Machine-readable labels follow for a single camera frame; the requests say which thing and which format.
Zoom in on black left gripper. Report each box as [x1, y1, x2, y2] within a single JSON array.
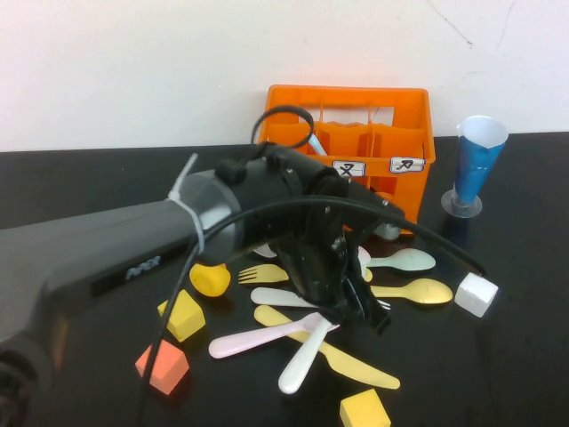
[[273, 208, 393, 337]]

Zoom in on white plastic fork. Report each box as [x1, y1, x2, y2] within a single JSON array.
[[250, 286, 393, 311]]

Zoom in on pale white plastic knife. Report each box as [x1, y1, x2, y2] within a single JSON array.
[[277, 318, 333, 395]]

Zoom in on orange plastic cutlery holder crate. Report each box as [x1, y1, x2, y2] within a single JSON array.
[[256, 84, 436, 237]]

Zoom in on yellow plastic knife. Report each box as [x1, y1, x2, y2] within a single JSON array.
[[253, 304, 401, 391]]

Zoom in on yellow plastic spoon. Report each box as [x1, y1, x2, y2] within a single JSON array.
[[364, 266, 453, 309]]

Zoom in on mint green plastic spoon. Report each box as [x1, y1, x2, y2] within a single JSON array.
[[365, 247, 437, 272]]

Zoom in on yellow foam cube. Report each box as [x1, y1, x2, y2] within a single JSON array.
[[340, 388, 392, 427], [157, 288, 207, 342]]

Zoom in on yellow plastic fork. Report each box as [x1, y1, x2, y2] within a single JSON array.
[[237, 263, 290, 286]]

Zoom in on white foam cube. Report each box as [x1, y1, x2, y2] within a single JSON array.
[[453, 271, 500, 318]]

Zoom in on pink plastic knife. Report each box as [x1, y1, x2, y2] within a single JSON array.
[[208, 310, 341, 360]]

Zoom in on blue cone cup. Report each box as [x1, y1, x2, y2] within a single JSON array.
[[440, 116, 509, 219]]

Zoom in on white label fork character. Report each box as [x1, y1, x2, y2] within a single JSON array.
[[333, 160, 367, 178]]

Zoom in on white label knife character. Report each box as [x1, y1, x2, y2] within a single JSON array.
[[389, 156, 426, 174]]

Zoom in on yellow round plastic toy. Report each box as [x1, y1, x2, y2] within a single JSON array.
[[188, 262, 232, 298]]

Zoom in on blue paper cone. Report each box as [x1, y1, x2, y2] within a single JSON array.
[[457, 116, 509, 208]]

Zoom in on white zip tie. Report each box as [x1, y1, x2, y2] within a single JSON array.
[[167, 153, 206, 253]]

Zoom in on orange foam cube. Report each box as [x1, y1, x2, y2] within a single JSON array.
[[134, 338, 191, 396]]

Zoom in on thin black looped cable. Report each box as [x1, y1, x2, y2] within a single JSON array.
[[215, 105, 315, 184]]

